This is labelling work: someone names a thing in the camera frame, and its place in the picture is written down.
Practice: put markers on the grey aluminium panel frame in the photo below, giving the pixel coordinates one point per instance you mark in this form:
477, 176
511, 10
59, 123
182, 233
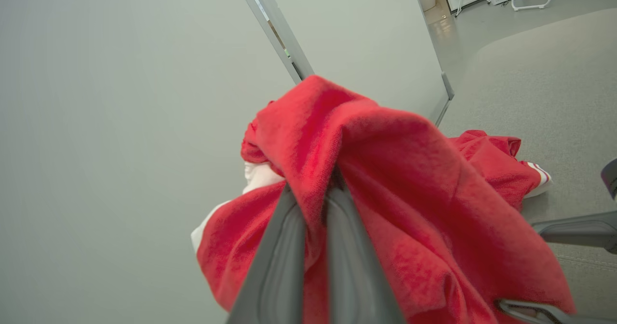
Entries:
274, 25

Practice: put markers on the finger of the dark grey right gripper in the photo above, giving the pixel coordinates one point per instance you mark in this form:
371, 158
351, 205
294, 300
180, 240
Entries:
578, 230
540, 313

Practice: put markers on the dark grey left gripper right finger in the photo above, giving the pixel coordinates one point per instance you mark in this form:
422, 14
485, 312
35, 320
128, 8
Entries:
356, 276

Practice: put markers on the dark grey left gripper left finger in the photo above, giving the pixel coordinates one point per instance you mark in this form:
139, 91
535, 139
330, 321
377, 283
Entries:
274, 271

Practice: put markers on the red garment with white stripes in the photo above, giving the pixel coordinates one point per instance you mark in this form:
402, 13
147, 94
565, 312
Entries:
409, 194

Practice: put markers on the grey aluminium panel edge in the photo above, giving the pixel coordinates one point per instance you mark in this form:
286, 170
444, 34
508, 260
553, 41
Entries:
436, 49

